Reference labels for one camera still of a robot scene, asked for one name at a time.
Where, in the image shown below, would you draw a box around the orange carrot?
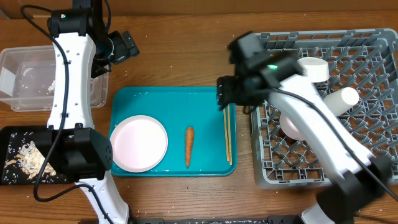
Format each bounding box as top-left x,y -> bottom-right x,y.
185,127 -> 195,168

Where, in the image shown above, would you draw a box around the white napkin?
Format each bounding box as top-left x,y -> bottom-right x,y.
47,80 -> 55,93

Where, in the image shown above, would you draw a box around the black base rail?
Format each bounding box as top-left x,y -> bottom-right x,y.
132,215 -> 303,224

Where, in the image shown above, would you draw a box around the white cup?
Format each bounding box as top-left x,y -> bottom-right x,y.
323,87 -> 359,116

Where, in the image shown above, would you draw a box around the grey dishwasher rack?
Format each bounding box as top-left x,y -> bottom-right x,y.
251,29 -> 397,189

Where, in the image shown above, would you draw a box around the large white plate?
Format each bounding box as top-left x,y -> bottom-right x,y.
110,115 -> 169,173

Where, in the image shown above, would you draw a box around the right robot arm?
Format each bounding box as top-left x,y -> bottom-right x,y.
217,32 -> 392,223

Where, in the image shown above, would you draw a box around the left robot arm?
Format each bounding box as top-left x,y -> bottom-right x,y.
34,0 -> 139,223

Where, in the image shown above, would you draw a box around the peanut and rice scraps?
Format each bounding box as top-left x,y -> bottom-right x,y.
2,132 -> 45,185

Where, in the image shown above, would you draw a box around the teal plastic serving tray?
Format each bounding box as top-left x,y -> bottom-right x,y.
109,86 -> 238,177

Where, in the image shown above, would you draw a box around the clear plastic bin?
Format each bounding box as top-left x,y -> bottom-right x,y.
0,45 -> 109,113

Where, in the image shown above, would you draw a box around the small white saucer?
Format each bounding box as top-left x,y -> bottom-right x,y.
297,57 -> 330,83

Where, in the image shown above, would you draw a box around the white bowl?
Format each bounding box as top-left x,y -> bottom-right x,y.
279,114 -> 305,141

